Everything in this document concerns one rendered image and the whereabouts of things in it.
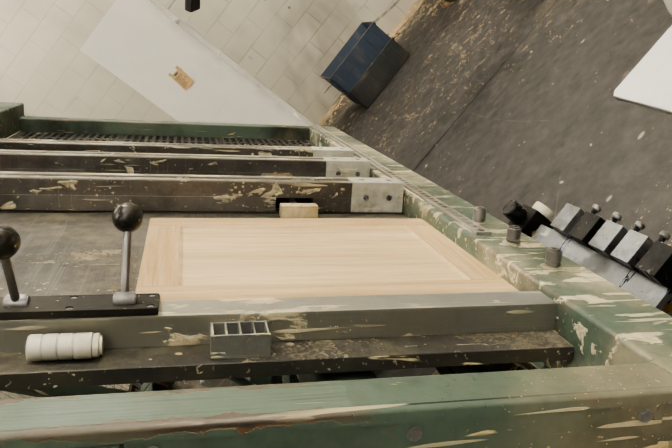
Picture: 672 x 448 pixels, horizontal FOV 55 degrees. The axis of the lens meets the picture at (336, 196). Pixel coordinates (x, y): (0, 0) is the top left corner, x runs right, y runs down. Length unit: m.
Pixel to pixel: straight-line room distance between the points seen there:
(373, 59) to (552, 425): 4.98
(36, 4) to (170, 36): 1.90
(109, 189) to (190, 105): 3.68
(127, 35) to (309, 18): 2.05
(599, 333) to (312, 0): 5.78
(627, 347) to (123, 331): 0.59
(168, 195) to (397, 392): 0.91
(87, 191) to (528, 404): 1.04
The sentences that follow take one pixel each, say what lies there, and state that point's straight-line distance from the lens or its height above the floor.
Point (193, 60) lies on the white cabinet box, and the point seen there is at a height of 1.38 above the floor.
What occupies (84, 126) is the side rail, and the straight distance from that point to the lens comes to 2.66.
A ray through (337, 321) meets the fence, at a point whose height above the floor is 1.15.
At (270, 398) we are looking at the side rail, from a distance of 0.62.
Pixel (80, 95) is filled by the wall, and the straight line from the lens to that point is 6.63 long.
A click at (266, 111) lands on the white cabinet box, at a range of 5.10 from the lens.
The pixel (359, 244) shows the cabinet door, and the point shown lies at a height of 1.04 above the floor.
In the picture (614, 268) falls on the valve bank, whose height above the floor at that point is 0.74.
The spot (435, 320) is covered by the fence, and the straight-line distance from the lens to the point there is 0.88.
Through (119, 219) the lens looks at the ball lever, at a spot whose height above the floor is 1.43.
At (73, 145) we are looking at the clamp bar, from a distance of 1.93.
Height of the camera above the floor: 1.50
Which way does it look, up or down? 18 degrees down
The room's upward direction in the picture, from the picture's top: 53 degrees counter-clockwise
